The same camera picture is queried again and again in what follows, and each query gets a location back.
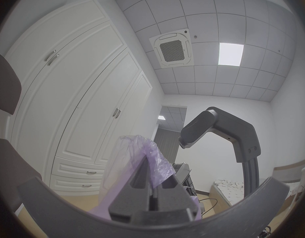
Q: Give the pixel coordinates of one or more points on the bed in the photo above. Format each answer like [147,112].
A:
[226,188]

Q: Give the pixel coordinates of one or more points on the purple plastic bag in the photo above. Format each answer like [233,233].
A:
[156,157]

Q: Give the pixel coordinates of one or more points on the ceiling air conditioner unit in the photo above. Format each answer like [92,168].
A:
[172,48]

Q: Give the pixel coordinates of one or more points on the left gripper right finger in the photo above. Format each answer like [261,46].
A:
[176,199]

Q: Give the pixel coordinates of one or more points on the white wardrobe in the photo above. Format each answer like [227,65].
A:
[80,95]

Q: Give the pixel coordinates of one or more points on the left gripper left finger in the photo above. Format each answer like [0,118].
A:
[122,202]

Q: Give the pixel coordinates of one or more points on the black equipment rack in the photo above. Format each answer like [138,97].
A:
[185,176]

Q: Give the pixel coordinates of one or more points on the square ceiling light panel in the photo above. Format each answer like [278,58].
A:
[231,54]

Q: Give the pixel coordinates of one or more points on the dark grey curtain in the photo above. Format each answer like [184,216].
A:
[167,142]

